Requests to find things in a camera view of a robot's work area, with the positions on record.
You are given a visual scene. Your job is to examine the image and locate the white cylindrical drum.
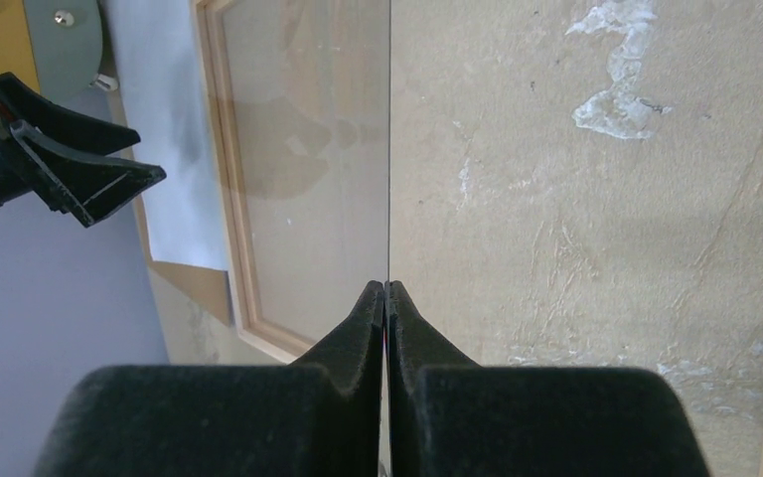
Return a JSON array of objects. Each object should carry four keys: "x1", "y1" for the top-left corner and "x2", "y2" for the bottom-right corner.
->
[{"x1": 0, "y1": 0, "x2": 118, "y2": 103}]

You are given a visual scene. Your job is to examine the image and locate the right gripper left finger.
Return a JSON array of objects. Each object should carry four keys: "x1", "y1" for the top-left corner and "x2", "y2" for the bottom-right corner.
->
[{"x1": 34, "y1": 281, "x2": 383, "y2": 476}]

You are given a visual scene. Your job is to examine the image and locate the brown cardboard backing board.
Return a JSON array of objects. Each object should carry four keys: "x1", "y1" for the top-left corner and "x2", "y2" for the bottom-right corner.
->
[{"x1": 104, "y1": 85, "x2": 234, "y2": 327}]

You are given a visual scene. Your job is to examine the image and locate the wooden picture frame with glass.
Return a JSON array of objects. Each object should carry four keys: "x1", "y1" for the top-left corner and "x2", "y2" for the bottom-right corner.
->
[{"x1": 195, "y1": 1, "x2": 763, "y2": 476}]

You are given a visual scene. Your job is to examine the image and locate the glossy printed photo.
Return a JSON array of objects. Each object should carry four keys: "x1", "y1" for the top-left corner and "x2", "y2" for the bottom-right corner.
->
[{"x1": 103, "y1": 0, "x2": 229, "y2": 271}]

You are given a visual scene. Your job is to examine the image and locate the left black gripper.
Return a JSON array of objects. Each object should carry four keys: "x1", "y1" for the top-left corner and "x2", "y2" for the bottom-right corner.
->
[{"x1": 0, "y1": 73, "x2": 166, "y2": 228}]

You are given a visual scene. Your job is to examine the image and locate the clear glass pane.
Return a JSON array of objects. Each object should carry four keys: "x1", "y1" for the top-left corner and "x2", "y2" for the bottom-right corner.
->
[{"x1": 199, "y1": 1, "x2": 391, "y2": 366}]

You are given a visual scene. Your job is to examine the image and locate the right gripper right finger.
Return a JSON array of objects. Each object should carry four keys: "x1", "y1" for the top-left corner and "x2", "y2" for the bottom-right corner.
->
[{"x1": 385, "y1": 281, "x2": 709, "y2": 476}]

